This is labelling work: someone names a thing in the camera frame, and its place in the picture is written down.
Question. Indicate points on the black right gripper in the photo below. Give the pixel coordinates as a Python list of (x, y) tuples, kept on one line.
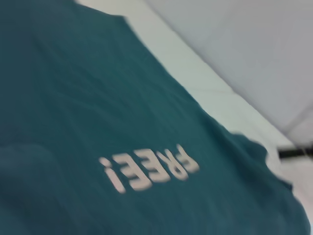
[(296, 153)]

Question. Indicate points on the teal T-shirt with FREE print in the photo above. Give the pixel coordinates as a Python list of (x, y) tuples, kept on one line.
[(97, 98)]

